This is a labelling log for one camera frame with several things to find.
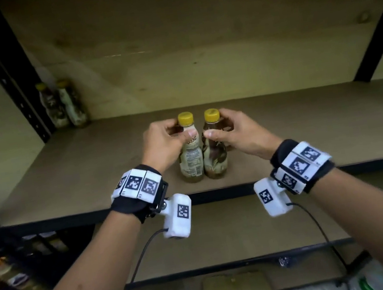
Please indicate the person's right hand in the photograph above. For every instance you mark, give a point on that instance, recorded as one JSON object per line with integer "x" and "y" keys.
{"x": 248, "y": 135}

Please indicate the person's left hand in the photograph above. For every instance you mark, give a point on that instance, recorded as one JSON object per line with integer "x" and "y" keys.
{"x": 162, "y": 144}

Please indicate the wooden shelf with black frame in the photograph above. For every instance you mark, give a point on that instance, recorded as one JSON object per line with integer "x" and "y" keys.
{"x": 283, "y": 127}

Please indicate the person's right forearm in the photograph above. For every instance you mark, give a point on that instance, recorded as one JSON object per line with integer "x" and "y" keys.
{"x": 381, "y": 228}

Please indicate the person's left forearm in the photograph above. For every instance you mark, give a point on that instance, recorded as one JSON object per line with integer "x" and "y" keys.
{"x": 83, "y": 285}

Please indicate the small packaged goods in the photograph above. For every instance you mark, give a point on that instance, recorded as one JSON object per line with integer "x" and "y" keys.
{"x": 18, "y": 278}

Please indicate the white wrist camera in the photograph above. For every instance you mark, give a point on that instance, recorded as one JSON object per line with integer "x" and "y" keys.
{"x": 272, "y": 199}
{"x": 178, "y": 218}

